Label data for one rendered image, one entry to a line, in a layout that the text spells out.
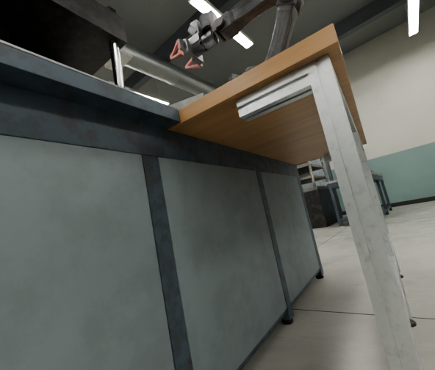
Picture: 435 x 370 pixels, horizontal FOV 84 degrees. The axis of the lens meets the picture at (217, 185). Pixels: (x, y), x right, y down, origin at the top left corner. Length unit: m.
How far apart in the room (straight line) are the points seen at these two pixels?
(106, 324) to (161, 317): 0.13
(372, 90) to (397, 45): 1.10
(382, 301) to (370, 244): 0.10
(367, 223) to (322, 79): 0.29
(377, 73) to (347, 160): 7.50
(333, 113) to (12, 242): 0.58
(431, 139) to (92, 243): 7.36
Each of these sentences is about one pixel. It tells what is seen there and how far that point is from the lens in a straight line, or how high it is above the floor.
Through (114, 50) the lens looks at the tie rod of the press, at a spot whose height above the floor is 1.73.
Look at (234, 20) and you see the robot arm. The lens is 1.08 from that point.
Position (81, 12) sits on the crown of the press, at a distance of 1.94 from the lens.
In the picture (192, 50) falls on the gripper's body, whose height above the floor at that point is 1.19.
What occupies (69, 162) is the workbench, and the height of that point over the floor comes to 0.64.
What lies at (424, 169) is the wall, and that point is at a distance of 7.45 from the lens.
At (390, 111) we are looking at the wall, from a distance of 7.66.
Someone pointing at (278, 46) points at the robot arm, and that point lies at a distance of 0.94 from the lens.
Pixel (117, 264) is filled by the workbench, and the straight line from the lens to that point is 0.53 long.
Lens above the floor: 0.48
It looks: 9 degrees up
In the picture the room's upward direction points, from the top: 11 degrees counter-clockwise
